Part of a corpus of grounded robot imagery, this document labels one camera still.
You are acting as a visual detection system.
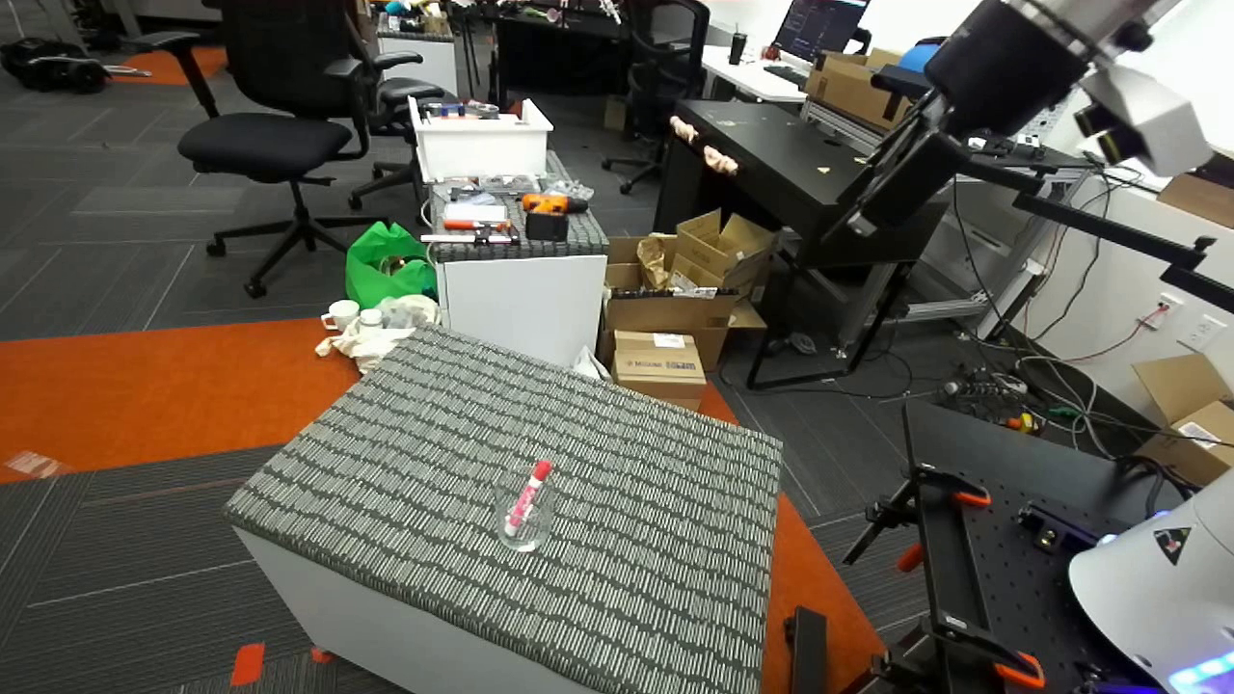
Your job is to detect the black desk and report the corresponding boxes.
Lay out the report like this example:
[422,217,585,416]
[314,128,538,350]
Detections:
[654,96,905,250]

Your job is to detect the laptop screen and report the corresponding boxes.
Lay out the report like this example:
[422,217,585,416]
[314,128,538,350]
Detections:
[777,0,872,69]

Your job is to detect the open cardboard box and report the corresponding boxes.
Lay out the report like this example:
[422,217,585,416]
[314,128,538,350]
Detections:
[632,206,782,307]

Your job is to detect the small labelled cardboard box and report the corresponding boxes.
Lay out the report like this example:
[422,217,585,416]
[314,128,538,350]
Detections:
[610,327,714,412]

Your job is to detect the floor cables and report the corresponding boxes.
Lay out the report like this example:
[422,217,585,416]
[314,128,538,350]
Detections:
[941,344,1143,447]

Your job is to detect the orange black power tool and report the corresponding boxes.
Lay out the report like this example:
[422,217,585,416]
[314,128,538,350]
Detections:
[516,187,579,241]

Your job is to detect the large flat cardboard box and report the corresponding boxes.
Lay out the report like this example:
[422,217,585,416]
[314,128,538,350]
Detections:
[598,236,773,377]

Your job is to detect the black bag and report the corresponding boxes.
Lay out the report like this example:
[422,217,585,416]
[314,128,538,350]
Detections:
[0,35,116,96]

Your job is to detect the black mesh office chair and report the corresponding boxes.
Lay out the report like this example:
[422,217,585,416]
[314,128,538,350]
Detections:
[598,0,714,201]

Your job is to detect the cardboard box with white label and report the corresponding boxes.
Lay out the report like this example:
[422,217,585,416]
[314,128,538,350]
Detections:
[1127,350,1234,492]

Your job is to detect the white plastic bags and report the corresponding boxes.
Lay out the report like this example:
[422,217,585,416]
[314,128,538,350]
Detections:
[314,289,444,377]

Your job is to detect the black metal mounting bar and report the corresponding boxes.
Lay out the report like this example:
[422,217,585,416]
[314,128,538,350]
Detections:
[962,134,1234,314]

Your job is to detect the cardboard box on desk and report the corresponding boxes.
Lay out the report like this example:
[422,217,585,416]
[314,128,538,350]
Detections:
[804,48,905,134]

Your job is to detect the green bag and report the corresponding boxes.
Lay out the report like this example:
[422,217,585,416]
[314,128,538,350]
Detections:
[342,220,444,312]

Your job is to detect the red marker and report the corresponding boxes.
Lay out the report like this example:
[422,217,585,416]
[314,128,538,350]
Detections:
[502,458,556,539]

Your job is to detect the white box table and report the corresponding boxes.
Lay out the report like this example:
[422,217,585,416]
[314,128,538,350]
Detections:
[231,525,598,694]

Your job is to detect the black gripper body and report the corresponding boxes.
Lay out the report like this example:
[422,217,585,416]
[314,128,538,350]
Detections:
[921,0,1100,137]

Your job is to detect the white cabinet with patterned top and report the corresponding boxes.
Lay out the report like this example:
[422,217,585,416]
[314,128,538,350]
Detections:
[422,148,615,377]

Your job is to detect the grey patterned table cloth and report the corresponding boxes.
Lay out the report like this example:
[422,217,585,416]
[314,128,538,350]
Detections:
[225,325,788,694]

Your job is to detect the orange black clamp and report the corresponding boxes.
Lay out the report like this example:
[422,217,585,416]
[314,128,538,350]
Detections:
[885,612,1055,694]
[840,458,998,578]

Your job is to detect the black breadboard table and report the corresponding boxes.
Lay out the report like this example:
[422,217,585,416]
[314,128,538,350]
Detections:
[899,395,1193,694]

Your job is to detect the orange floor tape piece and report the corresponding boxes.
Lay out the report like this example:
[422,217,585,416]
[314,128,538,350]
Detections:
[227,639,273,694]

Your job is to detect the white plastic bin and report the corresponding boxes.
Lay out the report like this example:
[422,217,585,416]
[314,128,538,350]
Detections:
[404,93,560,186]

